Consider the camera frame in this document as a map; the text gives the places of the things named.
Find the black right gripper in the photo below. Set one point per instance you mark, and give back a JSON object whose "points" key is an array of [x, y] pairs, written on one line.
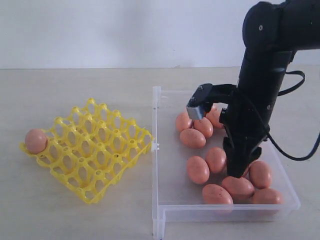
{"points": [[244, 133]]}

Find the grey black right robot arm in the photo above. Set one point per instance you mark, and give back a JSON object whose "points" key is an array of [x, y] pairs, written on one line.
{"points": [[272, 34]]}

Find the brown speckled egg front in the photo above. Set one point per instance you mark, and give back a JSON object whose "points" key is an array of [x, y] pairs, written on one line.
{"points": [[240, 189]]}

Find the brown speckled egg front-left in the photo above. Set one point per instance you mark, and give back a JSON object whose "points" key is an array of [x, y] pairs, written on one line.
{"points": [[192, 138]]}

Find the clear plastic box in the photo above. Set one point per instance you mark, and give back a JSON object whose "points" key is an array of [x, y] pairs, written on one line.
{"points": [[175, 198]]}

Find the yellow plastic egg tray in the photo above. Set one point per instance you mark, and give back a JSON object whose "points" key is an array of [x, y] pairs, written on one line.
{"points": [[90, 149]]}

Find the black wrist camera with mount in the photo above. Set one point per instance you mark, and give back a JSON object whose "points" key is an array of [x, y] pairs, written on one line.
{"points": [[205, 96]]}

